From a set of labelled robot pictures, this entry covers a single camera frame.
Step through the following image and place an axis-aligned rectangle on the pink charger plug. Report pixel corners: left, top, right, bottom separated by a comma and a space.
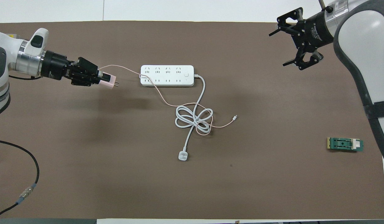
99, 74, 120, 90

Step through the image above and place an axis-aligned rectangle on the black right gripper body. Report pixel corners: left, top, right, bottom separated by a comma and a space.
296, 12, 334, 52

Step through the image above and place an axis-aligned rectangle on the brown table mat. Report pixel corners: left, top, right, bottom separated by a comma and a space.
0, 21, 384, 220

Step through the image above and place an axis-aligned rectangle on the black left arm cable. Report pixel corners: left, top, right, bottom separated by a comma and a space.
0, 74, 43, 219

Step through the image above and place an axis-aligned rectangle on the white power strip cord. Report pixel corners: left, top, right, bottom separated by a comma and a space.
175, 74, 214, 161

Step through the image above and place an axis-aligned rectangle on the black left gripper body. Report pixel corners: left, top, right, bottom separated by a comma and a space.
43, 51, 99, 87

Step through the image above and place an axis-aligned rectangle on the white power strip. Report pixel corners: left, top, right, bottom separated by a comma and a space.
140, 65, 195, 87

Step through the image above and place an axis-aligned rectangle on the green knife switch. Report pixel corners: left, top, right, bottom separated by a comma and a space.
327, 137, 364, 153

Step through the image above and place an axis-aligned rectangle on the thin pink charger cable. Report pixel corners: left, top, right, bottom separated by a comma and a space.
98, 65, 238, 136

